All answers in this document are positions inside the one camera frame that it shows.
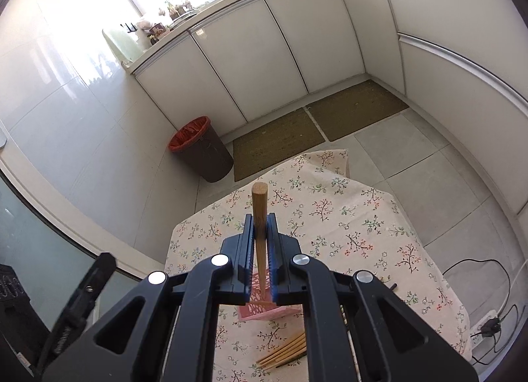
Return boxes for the pink perforated utensil basket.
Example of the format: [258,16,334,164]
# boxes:
[237,271,303,322]

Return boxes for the bamboo chopstick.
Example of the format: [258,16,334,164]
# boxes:
[264,347,307,370]
[259,340,309,368]
[251,182,269,305]
[255,329,309,366]

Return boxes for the floral tablecloth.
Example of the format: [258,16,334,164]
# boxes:
[164,149,473,382]

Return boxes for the pale green cutting board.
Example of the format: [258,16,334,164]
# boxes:
[102,28,143,64]

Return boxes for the olive floor mat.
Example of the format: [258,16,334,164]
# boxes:
[233,108,325,182]
[308,80,408,141]

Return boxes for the black cable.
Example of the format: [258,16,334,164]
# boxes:
[440,258,521,366]

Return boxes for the brown trash bin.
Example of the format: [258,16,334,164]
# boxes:
[167,116,234,183]

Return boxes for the white power strip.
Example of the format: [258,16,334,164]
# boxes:
[470,310,501,348]

